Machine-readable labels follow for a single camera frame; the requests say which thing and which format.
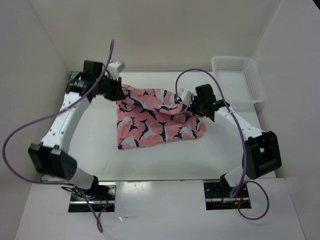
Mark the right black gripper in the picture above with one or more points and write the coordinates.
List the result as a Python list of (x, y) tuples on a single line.
[(191, 108)]

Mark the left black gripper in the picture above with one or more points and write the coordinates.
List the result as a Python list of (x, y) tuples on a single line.
[(118, 94)]

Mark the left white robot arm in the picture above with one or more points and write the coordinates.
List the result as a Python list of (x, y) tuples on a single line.
[(92, 74)]

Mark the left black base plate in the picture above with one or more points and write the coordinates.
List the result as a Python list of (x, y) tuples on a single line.
[(104, 200)]

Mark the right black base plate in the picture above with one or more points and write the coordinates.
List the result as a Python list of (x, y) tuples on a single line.
[(215, 199)]

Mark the aluminium table edge rail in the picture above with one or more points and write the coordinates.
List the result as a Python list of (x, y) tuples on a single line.
[(53, 150)]

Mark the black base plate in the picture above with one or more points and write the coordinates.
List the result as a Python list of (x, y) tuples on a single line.
[(215, 199), (104, 200)]

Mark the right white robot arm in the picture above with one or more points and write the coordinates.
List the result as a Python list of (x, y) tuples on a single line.
[(261, 152)]

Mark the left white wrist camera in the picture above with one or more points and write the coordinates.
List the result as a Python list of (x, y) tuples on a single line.
[(114, 69)]

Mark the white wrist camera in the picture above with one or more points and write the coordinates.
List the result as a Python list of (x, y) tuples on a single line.
[(114, 69), (186, 96)]

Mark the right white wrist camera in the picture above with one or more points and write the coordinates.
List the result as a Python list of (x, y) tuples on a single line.
[(186, 96)]

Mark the pink shark print shorts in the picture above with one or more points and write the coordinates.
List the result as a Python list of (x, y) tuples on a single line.
[(152, 116)]

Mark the white plastic mesh basket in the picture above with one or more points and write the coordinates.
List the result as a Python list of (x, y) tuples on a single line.
[(238, 79)]

